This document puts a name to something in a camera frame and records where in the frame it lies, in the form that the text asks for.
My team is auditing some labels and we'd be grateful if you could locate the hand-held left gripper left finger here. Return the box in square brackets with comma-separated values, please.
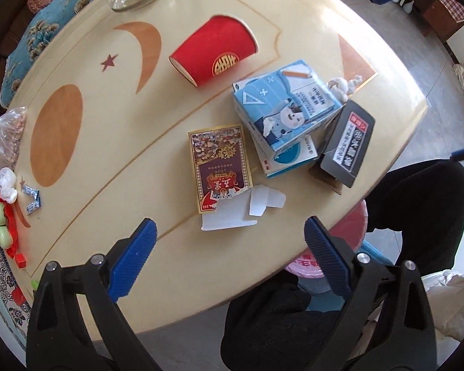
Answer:
[25, 218, 158, 371]

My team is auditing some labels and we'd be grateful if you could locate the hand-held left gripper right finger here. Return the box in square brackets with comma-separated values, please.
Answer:
[304, 215, 438, 371]

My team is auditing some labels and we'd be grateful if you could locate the blue and white box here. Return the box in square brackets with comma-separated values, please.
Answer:
[255, 135, 318, 179]

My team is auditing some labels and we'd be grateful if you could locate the white tissue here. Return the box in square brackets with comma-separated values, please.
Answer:
[328, 74, 362, 103]

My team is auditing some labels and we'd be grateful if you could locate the black cardboard box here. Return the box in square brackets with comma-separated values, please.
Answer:
[308, 98, 376, 194]

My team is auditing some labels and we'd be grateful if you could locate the maroon and gold box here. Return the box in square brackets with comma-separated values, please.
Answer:
[188, 124, 287, 232]

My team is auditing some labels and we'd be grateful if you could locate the blue cartoon print box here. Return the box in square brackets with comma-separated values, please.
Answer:
[232, 60, 346, 153]

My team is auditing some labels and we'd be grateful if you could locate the red paper cup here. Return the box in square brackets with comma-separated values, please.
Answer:
[168, 15, 260, 87]

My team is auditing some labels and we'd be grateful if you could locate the wooden cabinet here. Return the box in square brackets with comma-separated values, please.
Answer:
[412, 0, 464, 43]

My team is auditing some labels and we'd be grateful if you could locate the blue and white candy wrapper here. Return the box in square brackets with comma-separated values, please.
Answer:
[21, 185, 42, 215]

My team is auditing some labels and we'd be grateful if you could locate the red tray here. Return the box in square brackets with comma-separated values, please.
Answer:
[0, 191, 32, 259]

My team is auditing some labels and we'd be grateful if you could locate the patterned white and navy cloth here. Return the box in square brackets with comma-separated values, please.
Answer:
[0, 209, 33, 352]

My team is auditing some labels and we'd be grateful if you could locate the green fruit-shaped dish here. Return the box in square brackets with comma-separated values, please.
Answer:
[0, 200, 15, 249]

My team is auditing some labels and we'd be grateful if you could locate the white jacket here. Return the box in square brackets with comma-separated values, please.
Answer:
[365, 268, 464, 352]

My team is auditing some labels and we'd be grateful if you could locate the small white plastic bag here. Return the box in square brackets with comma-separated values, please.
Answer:
[0, 168, 18, 204]

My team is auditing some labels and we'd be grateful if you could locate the clear bag of peanuts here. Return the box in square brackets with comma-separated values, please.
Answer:
[0, 96, 27, 171]

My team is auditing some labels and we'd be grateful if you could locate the blue patterned cushion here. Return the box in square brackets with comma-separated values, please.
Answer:
[0, 0, 101, 105]

